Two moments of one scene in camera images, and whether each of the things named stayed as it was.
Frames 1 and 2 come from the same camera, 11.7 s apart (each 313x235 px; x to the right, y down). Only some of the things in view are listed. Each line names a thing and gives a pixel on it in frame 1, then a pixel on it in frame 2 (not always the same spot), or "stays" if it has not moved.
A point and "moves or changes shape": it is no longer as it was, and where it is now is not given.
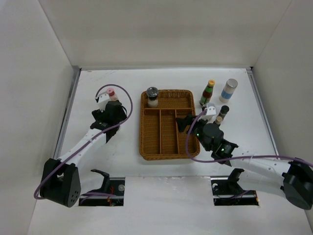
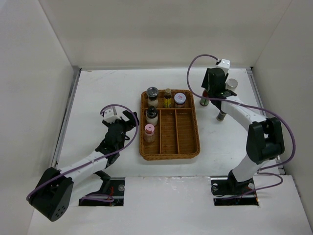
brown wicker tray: (160, 138) stays
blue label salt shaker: (228, 90) stays
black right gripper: (183, 122) → (205, 82)
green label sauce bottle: (207, 93) stays
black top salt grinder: (116, 128) moves or changes shape
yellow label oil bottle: (218, 119) → (167, 102)
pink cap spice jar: (112, 94) → (149, 135)
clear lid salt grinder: (152, 93) stays
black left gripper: (98, 114) → (132, 120)
